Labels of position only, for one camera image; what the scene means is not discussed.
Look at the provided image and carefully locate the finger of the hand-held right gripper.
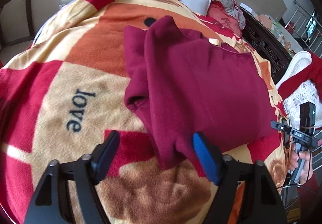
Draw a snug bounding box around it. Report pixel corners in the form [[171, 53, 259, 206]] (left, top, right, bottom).
[[270, 120, 291, 135]]

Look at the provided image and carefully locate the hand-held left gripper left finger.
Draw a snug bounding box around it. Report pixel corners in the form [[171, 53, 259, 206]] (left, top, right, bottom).
[[24, 130, 120, 224]]

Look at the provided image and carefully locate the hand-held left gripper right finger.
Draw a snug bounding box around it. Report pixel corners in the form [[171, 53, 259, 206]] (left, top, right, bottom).
[[192, 132, 288, 224]]

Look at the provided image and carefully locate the maroon fleece sweater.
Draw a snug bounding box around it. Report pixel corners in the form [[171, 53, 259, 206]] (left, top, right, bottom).
[[123, 16, 277, 170]]

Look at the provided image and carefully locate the person's right forearm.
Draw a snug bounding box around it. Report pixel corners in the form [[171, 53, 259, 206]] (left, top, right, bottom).
[[294, 164, 322, 217]]

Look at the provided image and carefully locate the person's right hand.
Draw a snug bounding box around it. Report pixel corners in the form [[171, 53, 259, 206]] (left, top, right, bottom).
[[288, 142, 315, 185]]

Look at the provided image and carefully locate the red cloth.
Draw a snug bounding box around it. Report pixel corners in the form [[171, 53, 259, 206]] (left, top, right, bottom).
[[278, 50, 322, 104]]

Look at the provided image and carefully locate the white chair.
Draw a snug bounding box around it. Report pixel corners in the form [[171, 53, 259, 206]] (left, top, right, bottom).
[[275, 50, 322, 129]]

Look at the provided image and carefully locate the dark carved wooden headboard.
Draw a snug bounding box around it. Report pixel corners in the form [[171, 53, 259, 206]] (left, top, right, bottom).
[[239, 4, 293, 86]]

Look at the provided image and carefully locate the red orange printed blanket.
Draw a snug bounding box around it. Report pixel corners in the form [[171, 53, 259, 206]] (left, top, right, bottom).
[[0, 0, 290, 224]]

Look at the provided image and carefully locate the pile of assorted packets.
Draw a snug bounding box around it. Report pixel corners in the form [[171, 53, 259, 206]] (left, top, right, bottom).
[[257, 11, 300, 56]]

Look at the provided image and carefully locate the metal stair railing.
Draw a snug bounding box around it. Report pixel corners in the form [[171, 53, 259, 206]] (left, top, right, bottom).
[[279, 0, 322, 50]]

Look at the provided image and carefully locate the white pillow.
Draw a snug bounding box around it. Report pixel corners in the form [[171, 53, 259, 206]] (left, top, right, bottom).
[[179, 0, 213, 16]]

